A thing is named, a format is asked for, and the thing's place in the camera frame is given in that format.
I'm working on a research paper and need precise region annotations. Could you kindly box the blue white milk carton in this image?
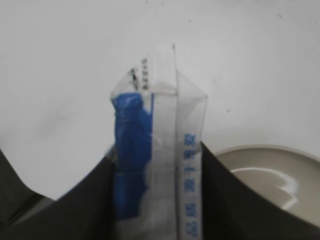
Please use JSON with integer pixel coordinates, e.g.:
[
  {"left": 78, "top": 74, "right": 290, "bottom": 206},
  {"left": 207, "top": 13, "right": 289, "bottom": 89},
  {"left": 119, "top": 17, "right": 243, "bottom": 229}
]
[{"left": 110, "top": 44, "right": 207, "bottom": 240}]

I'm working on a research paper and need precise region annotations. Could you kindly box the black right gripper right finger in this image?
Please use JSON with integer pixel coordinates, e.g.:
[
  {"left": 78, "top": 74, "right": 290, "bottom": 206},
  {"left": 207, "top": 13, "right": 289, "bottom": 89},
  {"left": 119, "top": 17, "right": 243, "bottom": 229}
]
[{"left": 201, "top": 143, "right": 320, "bottom": 240}]

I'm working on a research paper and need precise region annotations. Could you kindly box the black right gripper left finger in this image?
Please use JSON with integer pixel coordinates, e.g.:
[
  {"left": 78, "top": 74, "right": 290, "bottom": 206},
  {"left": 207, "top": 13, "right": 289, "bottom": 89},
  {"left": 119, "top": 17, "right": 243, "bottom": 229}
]
[{"left": 0, "top": 147, "right": 116, "bottom": 240}]

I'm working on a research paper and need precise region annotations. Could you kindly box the beige round plate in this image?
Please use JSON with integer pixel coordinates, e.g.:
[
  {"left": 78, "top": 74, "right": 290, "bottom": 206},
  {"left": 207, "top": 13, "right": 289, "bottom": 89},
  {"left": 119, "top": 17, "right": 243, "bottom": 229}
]
[{"left": 215, "top": 144, "right": 320, "bottom": 226}]

